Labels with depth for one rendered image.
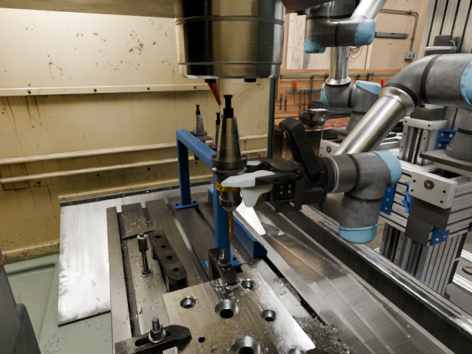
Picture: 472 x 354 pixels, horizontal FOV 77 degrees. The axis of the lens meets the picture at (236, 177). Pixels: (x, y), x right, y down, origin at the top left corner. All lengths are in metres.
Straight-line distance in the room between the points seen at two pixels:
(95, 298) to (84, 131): 0.70
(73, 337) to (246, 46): 1.07
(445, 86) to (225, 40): 0.56
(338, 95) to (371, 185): 0.97
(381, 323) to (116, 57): 1.40
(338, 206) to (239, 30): 0.42
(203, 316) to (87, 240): 0.88
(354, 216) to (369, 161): 0.12
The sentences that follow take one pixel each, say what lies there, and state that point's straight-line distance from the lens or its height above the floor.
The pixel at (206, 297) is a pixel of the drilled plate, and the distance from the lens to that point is 0.70.
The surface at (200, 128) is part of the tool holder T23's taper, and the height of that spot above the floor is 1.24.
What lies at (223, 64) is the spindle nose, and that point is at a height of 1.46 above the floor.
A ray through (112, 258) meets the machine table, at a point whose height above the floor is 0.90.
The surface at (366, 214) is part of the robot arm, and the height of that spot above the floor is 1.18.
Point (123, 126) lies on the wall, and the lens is 1.48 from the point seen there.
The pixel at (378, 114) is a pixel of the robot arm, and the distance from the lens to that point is 0.82.
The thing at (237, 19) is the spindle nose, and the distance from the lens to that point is 0.41.
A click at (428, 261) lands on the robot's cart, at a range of 1.73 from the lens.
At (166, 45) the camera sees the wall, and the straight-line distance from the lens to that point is 1.48.
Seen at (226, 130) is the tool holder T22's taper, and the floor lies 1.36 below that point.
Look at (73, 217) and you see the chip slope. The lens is 1.54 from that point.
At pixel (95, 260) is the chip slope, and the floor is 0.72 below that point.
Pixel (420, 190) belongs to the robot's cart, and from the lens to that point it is 1.21.
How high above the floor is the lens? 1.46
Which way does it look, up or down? 21 degrees down
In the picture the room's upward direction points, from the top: straight up
